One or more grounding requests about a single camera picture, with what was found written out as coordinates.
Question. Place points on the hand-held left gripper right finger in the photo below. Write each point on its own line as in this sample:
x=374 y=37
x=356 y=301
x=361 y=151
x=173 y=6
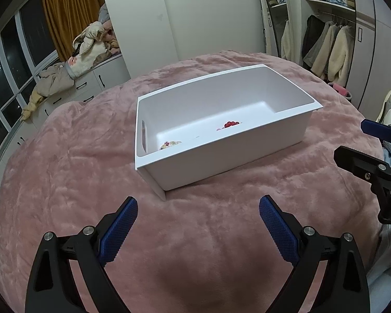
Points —
x=278 y=231

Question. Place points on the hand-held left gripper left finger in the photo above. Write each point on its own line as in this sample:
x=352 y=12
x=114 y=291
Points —
x=120 y=228

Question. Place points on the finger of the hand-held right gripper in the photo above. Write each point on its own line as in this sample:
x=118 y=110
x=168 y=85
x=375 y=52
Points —
x=378 y=129
x=358 y=161

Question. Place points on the white plastic storage box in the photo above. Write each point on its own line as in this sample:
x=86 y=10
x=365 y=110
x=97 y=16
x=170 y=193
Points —
x=215 y=97

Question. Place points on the pink slipper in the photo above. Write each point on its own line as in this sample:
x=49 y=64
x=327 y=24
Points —
x=340 y=89

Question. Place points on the pink fluffy blanket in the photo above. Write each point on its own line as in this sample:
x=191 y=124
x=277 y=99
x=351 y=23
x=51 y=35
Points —
x=84 y=169

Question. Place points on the white wardrobe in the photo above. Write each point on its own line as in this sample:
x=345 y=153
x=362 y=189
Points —
x=371 y=55

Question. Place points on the cream fleece hanging coat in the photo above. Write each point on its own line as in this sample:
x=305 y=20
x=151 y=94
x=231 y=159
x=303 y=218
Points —
x=337 y=55

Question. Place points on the grey hanging coat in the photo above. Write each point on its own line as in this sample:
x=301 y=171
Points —
x=326 y=44

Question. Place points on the dark hanging coat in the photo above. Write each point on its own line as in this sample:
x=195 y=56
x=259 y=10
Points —
x=313 y=32

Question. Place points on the tall standing mirror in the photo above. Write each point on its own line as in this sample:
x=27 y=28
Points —
x=277 y=22

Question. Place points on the white dresser with drawers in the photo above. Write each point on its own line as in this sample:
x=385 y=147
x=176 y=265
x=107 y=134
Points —
x=110 y=71

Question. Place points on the beige jacket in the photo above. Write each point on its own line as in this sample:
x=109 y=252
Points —
x=55 y=80

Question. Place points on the white floral cloth bag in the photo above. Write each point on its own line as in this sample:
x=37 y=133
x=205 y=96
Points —
x=81 y=62

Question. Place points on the pink plush garment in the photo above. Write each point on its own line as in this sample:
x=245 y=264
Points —
x=112 y=42

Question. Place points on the cream puffer jacket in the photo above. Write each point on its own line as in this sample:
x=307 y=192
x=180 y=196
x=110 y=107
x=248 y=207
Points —
x=91 y=34

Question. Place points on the grey garment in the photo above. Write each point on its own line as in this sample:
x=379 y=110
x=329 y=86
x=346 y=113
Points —
x=104 y=14

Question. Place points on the mustard yellow curtain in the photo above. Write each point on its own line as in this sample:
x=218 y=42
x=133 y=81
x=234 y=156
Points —
x=71 y=6

